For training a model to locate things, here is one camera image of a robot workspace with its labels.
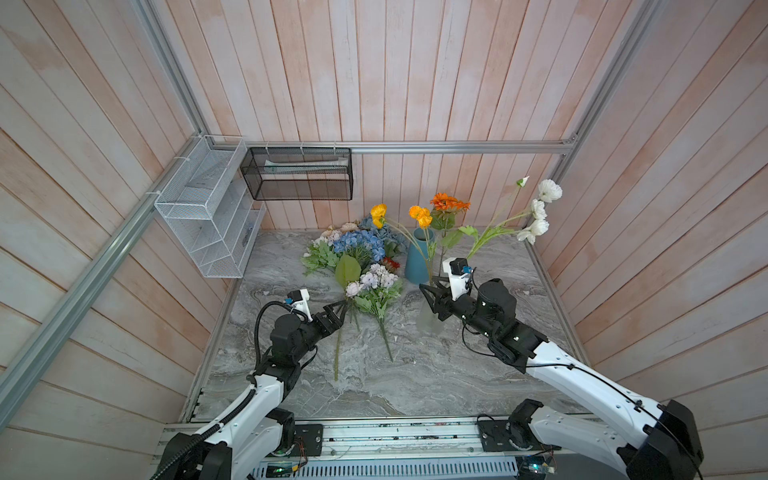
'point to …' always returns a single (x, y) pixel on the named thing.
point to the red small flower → (391, 262)
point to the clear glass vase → (428, 322)
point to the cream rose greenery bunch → (319, 254)
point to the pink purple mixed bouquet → (377, 288)
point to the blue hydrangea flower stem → (353, 244)
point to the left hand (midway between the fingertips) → (341, 312)
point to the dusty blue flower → (391, 239)
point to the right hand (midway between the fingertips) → (427, 282)
